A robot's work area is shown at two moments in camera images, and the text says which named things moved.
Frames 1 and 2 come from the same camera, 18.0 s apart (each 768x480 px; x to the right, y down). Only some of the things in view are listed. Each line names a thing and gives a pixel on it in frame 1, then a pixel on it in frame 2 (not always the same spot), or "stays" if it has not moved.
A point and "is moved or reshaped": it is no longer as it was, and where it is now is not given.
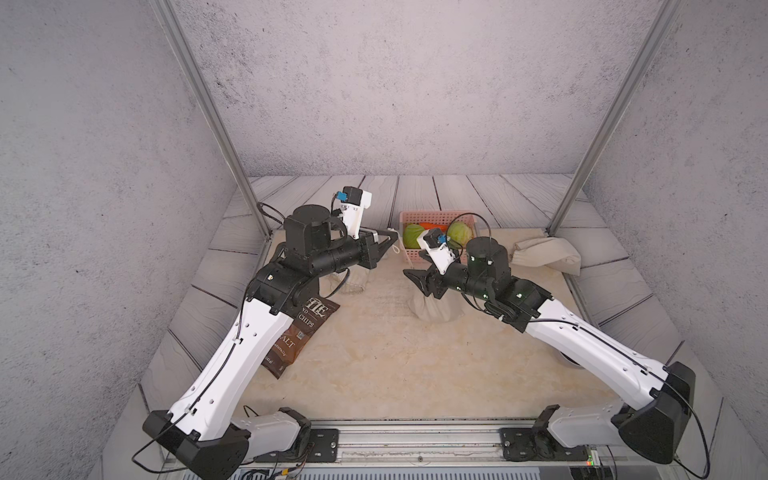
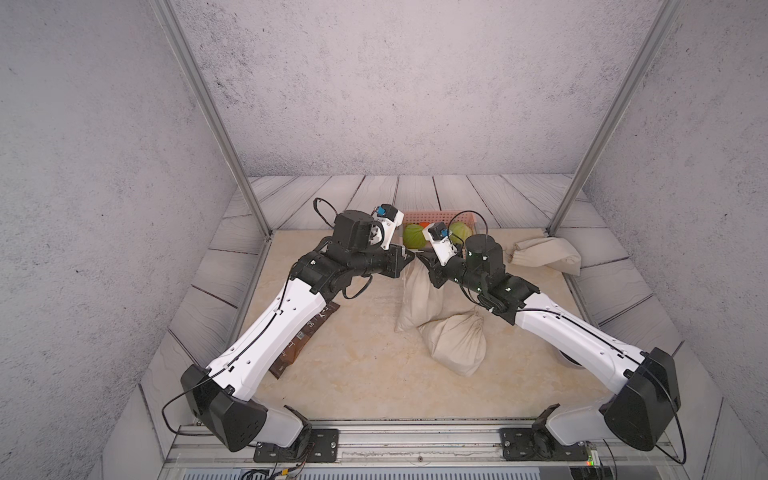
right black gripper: (430, 278) stays
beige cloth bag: (352, 280) is moved or reshaped
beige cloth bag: (448, 308) → (457, 341)
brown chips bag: (315, 315) stays
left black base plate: (323, 448) stays
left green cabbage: (410, 234) stays
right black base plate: (529, 444) stays
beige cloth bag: (554, 252) stays
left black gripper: (370, 253) → (393, 263)
